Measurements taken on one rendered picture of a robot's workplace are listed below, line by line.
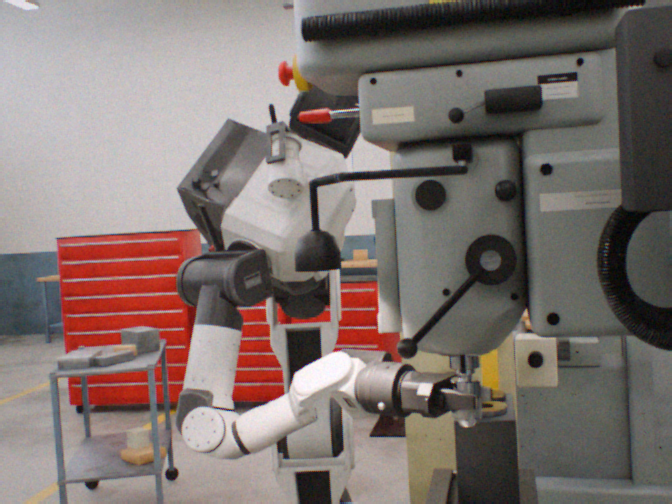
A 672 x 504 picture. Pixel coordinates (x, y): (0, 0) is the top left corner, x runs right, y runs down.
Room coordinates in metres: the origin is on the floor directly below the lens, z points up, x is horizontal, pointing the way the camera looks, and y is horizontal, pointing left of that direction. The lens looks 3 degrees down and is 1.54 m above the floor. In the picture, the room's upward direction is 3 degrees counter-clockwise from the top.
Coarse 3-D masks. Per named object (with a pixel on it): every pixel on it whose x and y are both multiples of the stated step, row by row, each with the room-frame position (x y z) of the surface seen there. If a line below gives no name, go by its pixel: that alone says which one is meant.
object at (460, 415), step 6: (456, 390) 1.20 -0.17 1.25; (462, 390) 1.19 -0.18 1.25; (468, 390) 1.19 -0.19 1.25; (474, 390) 1.19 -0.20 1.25; (480, 390) 1.21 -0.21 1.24; (480, 396) 1.21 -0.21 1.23; (480, 402) 1.20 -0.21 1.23; (480, 408) 1.20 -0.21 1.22; (456, 414) 1.20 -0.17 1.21; (462, 414) 1.19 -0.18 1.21; (468, 414) 1.19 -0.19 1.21; (474, 414) 1.19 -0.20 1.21; (480, 414) 1.20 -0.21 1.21; (462, 420) 1.19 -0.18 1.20; (468, 420) 1.19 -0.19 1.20; (474, 420) 1.19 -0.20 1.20
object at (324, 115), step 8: (304, 112) 1.36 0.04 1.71; (312, 112) 1.35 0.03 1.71; (320, 112) 1.35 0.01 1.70; (328, 112) 1.35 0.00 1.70; (336, 112) 1.35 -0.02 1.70; (344, 112) 1.35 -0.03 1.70; (352, 112) 1.34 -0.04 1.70; (304, 120) 1.36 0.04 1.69; (312, 120) 1.36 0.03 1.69; (320, 120) 1.35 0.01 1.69; (328, 120) 1.35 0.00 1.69
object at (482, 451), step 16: (496, 400) 1.62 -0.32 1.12; (512, 400) 1.65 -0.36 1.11; (496, 416) 1.52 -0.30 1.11; (512, 416) 1.52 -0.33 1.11; (464, 432) 1.51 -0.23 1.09; (480, 432) 1.51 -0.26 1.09; (496, 432) 1.50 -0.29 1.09; (512, 432) 1.50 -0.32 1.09; (464, 448) 1.51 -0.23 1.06; (480, 448) 1.51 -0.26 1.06; (496, 448) 1.50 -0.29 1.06; (512, 448) 1.50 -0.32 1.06; (464, 464) 1.51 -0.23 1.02; (480, 464) 1.51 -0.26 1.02; (496, 464) 1.50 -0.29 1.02; (512, 464) 1.50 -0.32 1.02; (464, 480) 1.51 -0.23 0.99; (480, 480) 1.51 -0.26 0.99; (496, 480) 1.50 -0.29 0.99; (512, 480) 1.50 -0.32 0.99; (464, 496) 1.52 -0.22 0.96; (480, 496) 1.51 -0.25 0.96; (496, 496) 1.50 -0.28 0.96; (512, 496) 1.50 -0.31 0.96
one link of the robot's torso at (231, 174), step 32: (224, 128) 1.64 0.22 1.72; (224, 160) 1.60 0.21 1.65; (256, 160) 1.59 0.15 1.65; (320, 160) 1.58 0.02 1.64; (192, 192) 1.56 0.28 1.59; (224, 192) 1.55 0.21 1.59; (256, 192) 1.54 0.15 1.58; (320, 192) 1.54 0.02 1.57; (352, 192) 1.62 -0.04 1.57; (224, 224) 1.53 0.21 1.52; (256, 224) 1.50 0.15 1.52; (288, 224) 1.50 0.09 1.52; (320, 224) 1.53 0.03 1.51; (288, 256) 1.51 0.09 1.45; (288, 288) 1.67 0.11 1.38
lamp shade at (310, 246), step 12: (300, 240) 1.19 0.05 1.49; (312, 240) 1.18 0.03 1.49; (324, 240) 1.18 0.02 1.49; (336, 240) 1.20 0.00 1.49; (300, 252) 1.18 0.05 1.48; (312, 252) 1.17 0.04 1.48; (324, 252) 1.17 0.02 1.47; (336, 252) 1.19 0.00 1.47; (300, 264) 1.18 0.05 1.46; (312, 264) 1.17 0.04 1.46; (324, 264) 1.17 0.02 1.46; (336, 264) 1.18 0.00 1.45
